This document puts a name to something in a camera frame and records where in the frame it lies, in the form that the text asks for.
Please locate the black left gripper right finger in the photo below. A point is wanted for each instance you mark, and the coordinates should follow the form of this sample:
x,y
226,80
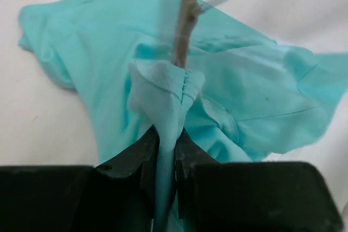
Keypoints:
x,y
250,196

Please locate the grey clothes hanger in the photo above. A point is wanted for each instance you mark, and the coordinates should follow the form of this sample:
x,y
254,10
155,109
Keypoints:
x,y
188,16

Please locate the teal t shirt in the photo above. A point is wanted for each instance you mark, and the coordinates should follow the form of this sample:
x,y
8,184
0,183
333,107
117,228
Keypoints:
x,y
241,95

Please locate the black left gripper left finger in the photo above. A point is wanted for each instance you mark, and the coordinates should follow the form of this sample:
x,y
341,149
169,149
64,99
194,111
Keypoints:
x,y
117,195

